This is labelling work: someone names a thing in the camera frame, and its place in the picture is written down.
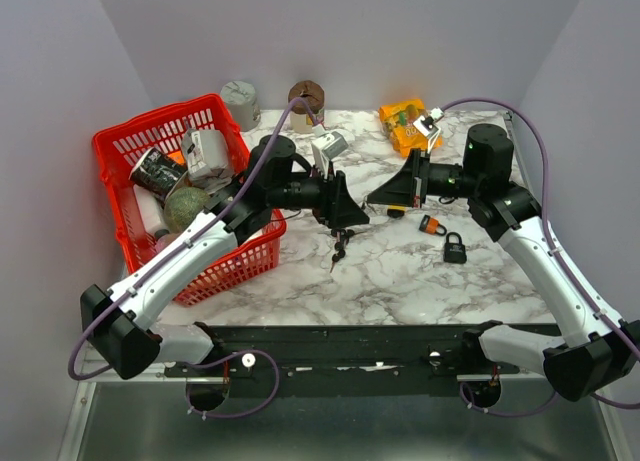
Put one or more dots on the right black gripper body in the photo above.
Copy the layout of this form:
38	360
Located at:
421	177

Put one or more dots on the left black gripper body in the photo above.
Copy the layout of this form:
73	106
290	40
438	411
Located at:
327	214

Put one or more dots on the yellow padlock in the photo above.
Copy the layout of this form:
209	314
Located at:
396	212

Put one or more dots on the black key bunch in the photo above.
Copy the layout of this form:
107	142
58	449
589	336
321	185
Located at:
342	238

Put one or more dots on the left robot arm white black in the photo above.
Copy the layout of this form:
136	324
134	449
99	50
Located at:
121	322

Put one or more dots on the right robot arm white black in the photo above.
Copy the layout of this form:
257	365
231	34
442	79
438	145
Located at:
594	348

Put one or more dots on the orange padlock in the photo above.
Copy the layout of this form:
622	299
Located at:
432	226

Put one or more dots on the orange snack bag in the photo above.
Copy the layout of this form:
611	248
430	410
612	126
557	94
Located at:
397	124

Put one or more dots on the black padlock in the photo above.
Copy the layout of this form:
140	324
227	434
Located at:
454	249

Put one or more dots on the brown lidded white jar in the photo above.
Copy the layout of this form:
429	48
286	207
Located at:
314	96

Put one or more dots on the grey white carton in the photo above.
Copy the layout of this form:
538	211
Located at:
207	157

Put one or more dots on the green melon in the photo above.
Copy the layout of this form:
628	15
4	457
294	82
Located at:
182	207

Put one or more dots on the grey marbled cylinder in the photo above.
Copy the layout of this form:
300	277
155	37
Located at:
240	98

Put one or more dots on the black patterned cup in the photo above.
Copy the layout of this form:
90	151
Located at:
158	173

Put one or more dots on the red plastic basket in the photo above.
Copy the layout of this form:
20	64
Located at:
117	150

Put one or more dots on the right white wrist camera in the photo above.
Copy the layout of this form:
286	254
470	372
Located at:
426	124

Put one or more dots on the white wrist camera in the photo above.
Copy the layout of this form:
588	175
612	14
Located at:
426	124
327	145

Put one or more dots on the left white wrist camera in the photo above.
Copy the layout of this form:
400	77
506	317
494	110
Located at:
327	145

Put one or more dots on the black mounting rail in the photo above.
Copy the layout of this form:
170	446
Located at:
330	361

